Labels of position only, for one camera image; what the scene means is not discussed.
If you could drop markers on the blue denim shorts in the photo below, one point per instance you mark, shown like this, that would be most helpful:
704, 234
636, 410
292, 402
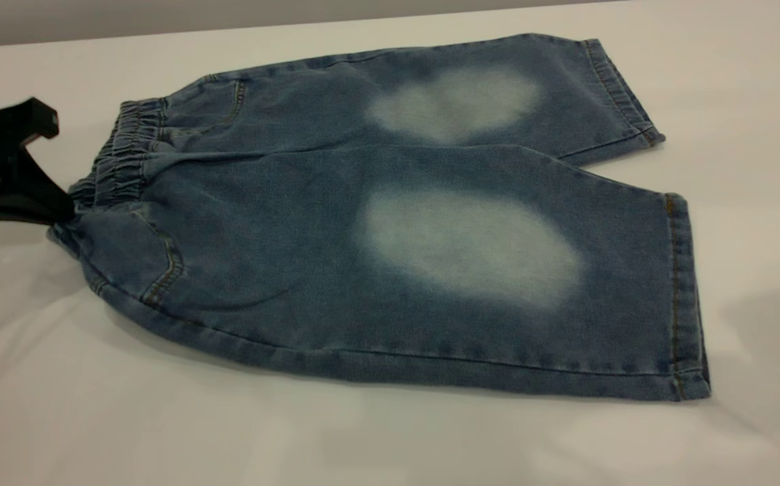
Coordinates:
295, 236

